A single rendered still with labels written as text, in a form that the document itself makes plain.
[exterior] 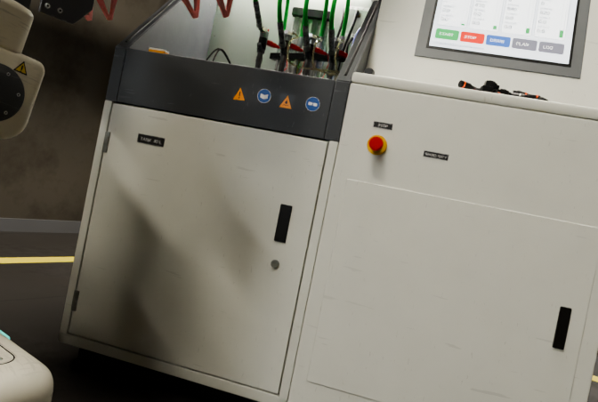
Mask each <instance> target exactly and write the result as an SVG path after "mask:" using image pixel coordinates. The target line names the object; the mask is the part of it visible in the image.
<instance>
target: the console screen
mask: <svg viewBox="0 0 598 402"><path fill-rule="evenodd" d="M590 3H591V0H425V5H424V12H423V17H422V21H421V25H420V29H419V34H418V38H417V42H416V50H415V54H414V55H415V56H418V57H425V58H432V59H438V60H450V61H456V62H463V63H470V64H476V65H482V66H489V67H495V68H507V69H513V70H520V71H527V72H533V73H539V74H546V75H552V76H565V77H571V78H577V79H580V78H581V70H582V64H583V57H584V50H585V43H586V31H587V23H588V17H589V10H590Z"/></svg>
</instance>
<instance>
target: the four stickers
mask: <svg viewBox="0 0 598 402"><path fill-rule="evenodd" d="M246 93H247V87H242V86H235V85H234V88H233V94H232V101H246ZM271 94H272V90H270V89H264V88H258V93H257V98H256V102H260V103H265V104H270V102H271ZM321 99H322V98H318V97H313V96H309V95H307V99H306V102H305V106H304V110H308V111H312V112H316V113H319V106H320V103H321ZM294 100H295V95H290V94H285V93H282V94H281V95H280V99H279V106H278V108H281V109H290V110H292V109H293V105H294Z"/></svg>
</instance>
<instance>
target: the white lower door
mask: <svg viewBox="0 0 598 402"><path fill-rule="evenodd" d="M327 147H328V142H327V141H319V140H314V139H309V138H304V137H299V136H294V135H289V134H284V133H275V132H270V131H265V130H260V129H255V128H250V127H245V126H240V125H231V124H226V123H221V122H216V121H211V120H206V119H201V118H196V117H187V116H182V115H177V114H172V113H167V112H162V111H157V110H152V109H143V108H138V107H133V106H128V105H123V104H118V103H113V107H112V111H111V116H110V121H109V129H108V131H107V132H105V136H104V142H103V146H102V152H103V158H102V162H101V170H100V175H99V180H98V184H97V189H96V194H95V199H94V203H93V211H92V216H91V220H90V225H89V230H88V235H87V239H86V244H85V252H84V257H83V261H82V266H81V271H80V276H79V280H78V285H77V290H75V292H74V296H73V301H72V305H71V310H73V312H72V317H71V321H70V326H69V333H71V334H76V335H80V336H83V337H85V338H89V339H92V340H95V341H98V342H104V343H107V344H109V345H113V346H116V347H119V348H122V349H125V350H130V351H133V352H137V353H140V354H143V355H146V356H149V357H153V358H158V359H161V360H164V361H167V362H170V363H173V364H176V365H179V366H185V367H188V368H191V369H194V370H198V371H200V372H203V373H207V374H211V375H215V376H218V377H222V378H224V379H227V380H231V381H234V382H239V383H242V384H245V385H248V386H251V387H255V388H257V389H261V390H266V391H269V392H272V393H276V394H278V393H279V389H280V384H281V380H282V375H283V371H284V366H285V362H286V357H287V348H288V344H289V339H290V334H291V330H292V325H293V321H294V316H295V308H296V304H297V299H298V294H299V290H300V285H301V281H302V276H303V268H304V264H305V259H306V254H307V250H308V244H309V240H310V235H311V227H312V223H313V218H314V214H315V209H316V204H317V200H318V195H319V187H320V183H321V178H322V174H323V169H324V164H325V160H326V155H327Z"/></svg>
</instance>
